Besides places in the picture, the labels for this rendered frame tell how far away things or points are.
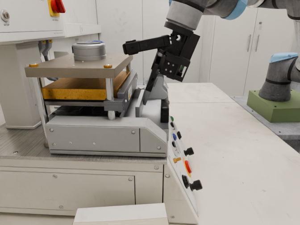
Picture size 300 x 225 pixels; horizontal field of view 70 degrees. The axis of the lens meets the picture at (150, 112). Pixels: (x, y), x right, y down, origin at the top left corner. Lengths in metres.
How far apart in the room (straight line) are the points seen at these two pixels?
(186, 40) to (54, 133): 0.35
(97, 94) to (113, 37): 2.65
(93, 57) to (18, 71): 0.19
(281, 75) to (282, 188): 0.64
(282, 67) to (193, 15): 0.79
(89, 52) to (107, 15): 2.59
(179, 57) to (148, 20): 2.58
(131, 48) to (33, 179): 0.37
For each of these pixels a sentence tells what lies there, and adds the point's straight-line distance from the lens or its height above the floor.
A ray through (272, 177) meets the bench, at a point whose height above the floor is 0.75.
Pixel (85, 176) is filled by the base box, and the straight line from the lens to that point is 0.51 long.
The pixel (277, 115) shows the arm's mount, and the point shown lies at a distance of 1.19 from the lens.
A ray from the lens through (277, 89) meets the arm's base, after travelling 1.26.
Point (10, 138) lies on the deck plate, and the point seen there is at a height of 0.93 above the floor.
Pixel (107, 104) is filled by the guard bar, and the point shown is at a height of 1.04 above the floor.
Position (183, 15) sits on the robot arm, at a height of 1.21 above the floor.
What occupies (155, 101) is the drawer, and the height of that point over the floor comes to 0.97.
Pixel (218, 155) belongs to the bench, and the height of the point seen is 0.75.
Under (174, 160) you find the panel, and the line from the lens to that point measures 0.51.
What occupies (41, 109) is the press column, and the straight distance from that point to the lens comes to 0.51.
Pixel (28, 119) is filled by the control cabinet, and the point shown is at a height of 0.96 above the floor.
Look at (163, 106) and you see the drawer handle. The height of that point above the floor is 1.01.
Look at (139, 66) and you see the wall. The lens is 3.13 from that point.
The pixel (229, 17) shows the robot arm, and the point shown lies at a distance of 0.63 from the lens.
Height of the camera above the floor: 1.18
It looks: 22 degrees down
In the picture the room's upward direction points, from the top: straight up
